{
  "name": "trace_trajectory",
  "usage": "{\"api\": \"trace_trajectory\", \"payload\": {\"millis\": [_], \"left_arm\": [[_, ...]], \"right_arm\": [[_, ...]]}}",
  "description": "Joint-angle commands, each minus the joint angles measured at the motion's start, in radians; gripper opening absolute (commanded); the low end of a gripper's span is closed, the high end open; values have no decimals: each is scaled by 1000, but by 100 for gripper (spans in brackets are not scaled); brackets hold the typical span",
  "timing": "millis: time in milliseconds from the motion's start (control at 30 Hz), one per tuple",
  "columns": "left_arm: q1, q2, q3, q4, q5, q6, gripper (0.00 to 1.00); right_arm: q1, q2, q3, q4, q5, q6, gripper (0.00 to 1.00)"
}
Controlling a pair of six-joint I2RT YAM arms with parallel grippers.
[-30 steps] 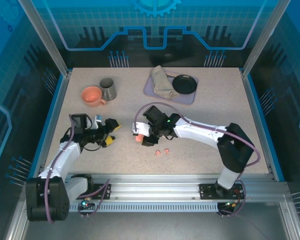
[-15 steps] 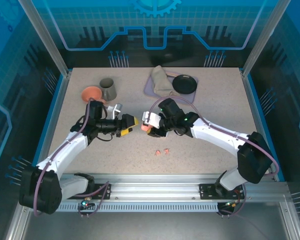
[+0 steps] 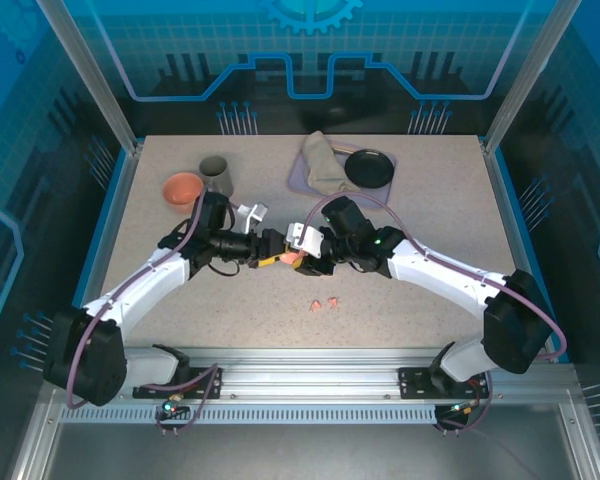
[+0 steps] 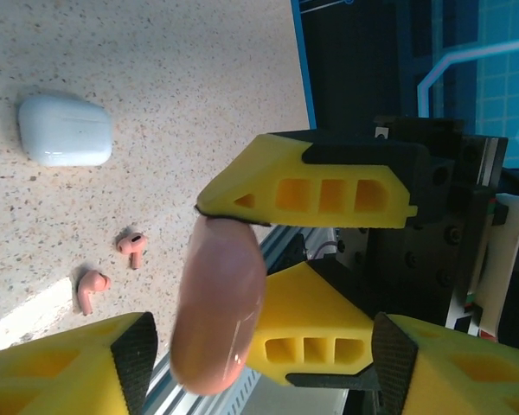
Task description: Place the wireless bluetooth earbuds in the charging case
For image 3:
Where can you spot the pink earbud charging case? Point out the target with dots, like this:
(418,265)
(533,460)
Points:
(291,258)

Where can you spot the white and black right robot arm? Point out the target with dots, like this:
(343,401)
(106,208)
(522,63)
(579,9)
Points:
(440,272)

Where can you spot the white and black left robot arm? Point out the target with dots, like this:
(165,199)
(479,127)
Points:
(140,285)

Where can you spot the black round plate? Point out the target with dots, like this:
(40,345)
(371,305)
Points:
(370,167)

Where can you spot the beige folded cloth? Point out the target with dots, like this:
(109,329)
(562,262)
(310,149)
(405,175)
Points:
(322,165)

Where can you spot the orange ceramic mug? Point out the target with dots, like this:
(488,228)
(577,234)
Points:
(182,189)

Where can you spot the lavender plastic tray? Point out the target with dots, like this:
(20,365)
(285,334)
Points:
(300,175)

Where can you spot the grey metal mug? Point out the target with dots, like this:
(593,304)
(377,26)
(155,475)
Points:
(220,175)

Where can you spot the small LED electronics board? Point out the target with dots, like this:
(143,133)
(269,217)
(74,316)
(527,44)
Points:
(462,407)
(172,406)

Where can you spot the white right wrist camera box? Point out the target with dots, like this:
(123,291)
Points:
(307,245)

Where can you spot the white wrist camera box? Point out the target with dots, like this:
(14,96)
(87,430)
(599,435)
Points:
(307,245)
(254,215)

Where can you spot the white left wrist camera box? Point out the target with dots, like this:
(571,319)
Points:
(254,215)

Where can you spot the aluminium table side rail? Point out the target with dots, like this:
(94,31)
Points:
(501,190)
(123,190)

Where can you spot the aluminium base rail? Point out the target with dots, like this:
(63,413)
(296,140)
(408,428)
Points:
(305,375)

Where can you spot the aluminium frame post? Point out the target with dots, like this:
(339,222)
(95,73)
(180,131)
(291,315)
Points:
(530,75)
(95,75)

